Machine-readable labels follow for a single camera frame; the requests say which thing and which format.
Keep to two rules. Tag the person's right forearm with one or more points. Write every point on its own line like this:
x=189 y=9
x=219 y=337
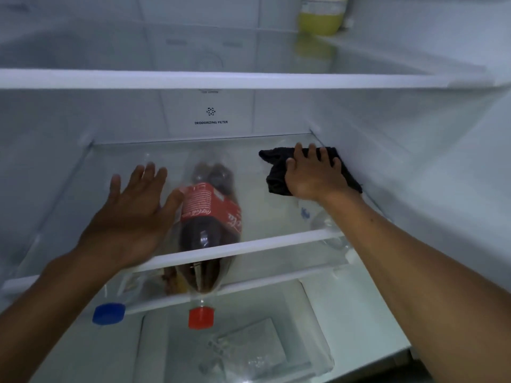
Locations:
x=419 y=283

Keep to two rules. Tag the person's left hand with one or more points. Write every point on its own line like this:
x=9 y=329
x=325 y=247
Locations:
x=127 y=223

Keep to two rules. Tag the person's right thumb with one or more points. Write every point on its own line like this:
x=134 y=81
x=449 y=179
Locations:
x=288 y=168

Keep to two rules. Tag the person's right hand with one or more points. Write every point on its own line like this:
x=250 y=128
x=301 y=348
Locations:
x=315 y=179

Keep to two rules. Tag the person's right little finger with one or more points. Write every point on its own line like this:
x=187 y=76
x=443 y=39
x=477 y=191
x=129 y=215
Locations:
x=337 y=165

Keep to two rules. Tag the white fridge vent panel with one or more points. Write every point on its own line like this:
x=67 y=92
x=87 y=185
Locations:
x=210 y=115

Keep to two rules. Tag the person's right middle finger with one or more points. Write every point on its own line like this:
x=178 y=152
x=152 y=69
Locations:
x=312 y=152

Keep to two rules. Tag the person's left middle finger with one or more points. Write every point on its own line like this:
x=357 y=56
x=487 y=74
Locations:
x=149 y=175

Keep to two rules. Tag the person's left thumb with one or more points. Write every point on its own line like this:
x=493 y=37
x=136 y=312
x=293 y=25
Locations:
x=175 y=203

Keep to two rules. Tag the person's left little finger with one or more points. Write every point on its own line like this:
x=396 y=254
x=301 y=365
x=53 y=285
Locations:
x=115 y=187

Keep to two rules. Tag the clear plastic bag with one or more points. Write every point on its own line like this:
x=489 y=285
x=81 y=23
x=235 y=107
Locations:
x=247 y=347

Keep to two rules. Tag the cola bottle with red cap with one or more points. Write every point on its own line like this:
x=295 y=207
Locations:
x=209 y=219

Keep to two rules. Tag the yellow jar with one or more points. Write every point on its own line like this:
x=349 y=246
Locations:
x=323 y=15

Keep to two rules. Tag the clear fridge drawer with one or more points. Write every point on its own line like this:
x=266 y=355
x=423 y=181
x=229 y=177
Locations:
x=311 y=335

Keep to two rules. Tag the person's left forearm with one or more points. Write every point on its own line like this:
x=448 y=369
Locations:
x=52 y=315

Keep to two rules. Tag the clear bottle with blue print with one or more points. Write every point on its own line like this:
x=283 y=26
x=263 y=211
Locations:
x=325 y=229

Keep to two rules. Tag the black cleaning cloth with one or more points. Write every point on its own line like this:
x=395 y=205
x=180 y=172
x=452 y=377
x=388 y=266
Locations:
x=275 y=175

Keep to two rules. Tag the glass fridge shelf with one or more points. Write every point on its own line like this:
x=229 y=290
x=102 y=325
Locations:
x=255 y=285
x=255 y=245
x=239 y=80

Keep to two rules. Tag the clear bottle with blue cap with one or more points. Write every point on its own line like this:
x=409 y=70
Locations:
x=108 y=314

